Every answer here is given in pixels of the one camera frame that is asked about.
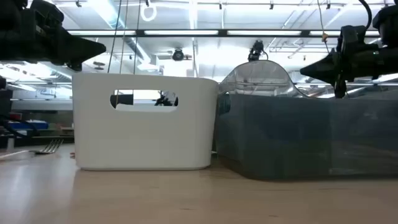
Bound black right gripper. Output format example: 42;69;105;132
300;46;383;85

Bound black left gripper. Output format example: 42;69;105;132
18;17;107;65

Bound smoky grey transparent bin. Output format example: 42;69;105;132
213;59;398;182

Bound silver fork orange handle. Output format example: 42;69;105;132
0;138;65;162

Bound white plastic bin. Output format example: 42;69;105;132
72;72;219;171

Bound blue box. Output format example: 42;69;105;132
8;120;50;131

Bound round black ceiling fixture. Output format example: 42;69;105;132
172;47;193;62

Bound black overhead rig bar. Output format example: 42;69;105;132
67;29;382;39

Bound thin hanging cable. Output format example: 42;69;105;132
107;0;123;74
133;0;141;75

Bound hanging cord with yellow knot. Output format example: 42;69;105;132
316;0;331;55

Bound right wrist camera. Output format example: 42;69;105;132
336;24;368;54

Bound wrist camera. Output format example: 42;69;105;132
336;24;368;54
29;0;65;32

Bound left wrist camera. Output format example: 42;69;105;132
29;0;65;32

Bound white hanging ring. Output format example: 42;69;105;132
139;2;158;22

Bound black overhead camera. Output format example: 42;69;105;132
248;39;269;62

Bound black looped cables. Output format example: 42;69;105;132
0;113;40;138

